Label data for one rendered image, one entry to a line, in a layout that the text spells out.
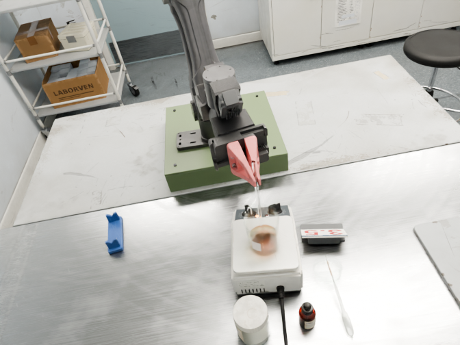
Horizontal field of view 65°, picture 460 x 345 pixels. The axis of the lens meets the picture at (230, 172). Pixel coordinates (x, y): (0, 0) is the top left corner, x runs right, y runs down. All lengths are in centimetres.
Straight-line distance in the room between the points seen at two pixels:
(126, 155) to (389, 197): 72
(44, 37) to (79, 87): 38
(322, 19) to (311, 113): 210
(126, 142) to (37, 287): 49
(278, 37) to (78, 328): 270
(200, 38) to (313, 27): 248
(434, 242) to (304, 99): 59
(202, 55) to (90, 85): 215
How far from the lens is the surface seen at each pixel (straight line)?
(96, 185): 106
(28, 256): 100
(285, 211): 79
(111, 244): 87
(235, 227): 73
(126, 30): 365
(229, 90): 58
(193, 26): 74
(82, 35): 270
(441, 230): 86
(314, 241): 79
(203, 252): 81
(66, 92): 291
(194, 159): 92
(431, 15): 360
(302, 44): 321
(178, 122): 107
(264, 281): 69
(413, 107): 118
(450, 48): 209
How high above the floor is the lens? 156
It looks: 44 degrees down
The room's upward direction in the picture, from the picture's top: 11 degrees counter-clockwise
